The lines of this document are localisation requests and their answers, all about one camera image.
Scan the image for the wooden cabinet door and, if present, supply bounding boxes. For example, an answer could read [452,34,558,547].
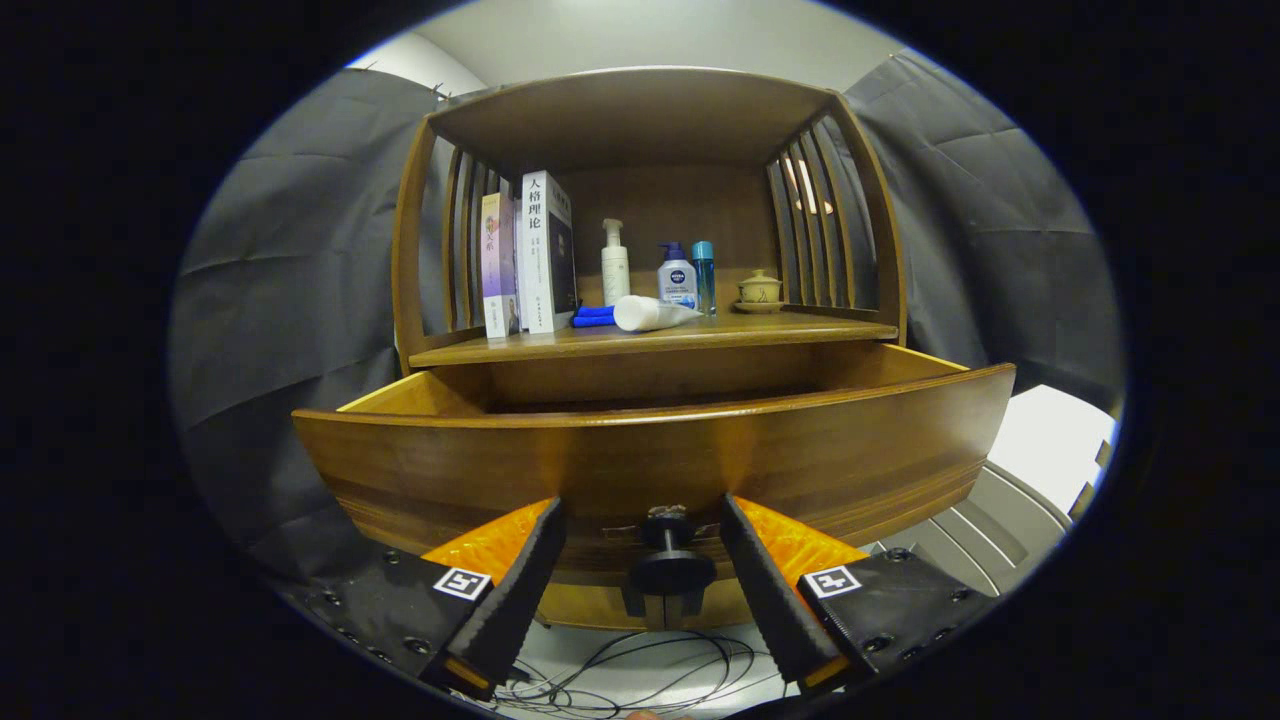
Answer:
[535,580,666,631]
[665,580,761,633]

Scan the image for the brown wooden drawer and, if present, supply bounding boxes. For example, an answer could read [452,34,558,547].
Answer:
[292,340,1017,586]

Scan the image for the beige lidded teacup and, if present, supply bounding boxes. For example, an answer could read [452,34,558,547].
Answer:
[734,269,785,314]

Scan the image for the grey ribbed plastic panel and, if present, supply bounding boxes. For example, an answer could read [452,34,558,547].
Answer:
[865,460,1076,601]

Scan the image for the black backdrop cloth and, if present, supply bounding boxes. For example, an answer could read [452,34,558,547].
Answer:
[168,48,1126,581]

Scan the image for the tangle of black cables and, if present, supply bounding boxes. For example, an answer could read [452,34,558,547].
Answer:
[490,628,791,719]

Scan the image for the purple book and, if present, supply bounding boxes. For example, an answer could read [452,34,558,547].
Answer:
[480,192,521,339]

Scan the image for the white pump bottle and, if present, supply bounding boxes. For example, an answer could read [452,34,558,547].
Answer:
[601,218,632,307]

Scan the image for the brown wooden cabinet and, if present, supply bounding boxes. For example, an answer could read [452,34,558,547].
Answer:
[390,65,909,633]

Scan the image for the black drawer knob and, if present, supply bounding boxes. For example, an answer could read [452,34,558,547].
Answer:
[628,505,717,598]

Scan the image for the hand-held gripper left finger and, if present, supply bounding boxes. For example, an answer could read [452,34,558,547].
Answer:
[283,496,569,701]

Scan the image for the white green cream tube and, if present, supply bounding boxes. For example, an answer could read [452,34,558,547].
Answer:
[612,294,705,333]

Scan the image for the white book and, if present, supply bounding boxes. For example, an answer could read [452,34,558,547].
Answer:
[516,170,579,334]

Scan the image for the clear blue bottle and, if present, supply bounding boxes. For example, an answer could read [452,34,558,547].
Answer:
[692,240,717,317]

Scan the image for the white bottle with blue cap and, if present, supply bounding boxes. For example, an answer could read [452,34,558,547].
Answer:
[657,241,699,309]

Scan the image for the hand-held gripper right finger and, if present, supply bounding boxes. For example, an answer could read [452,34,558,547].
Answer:
[718,493,1001,699]

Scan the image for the wooden countertop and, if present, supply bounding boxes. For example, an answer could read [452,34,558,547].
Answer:
[408,305,899,369]

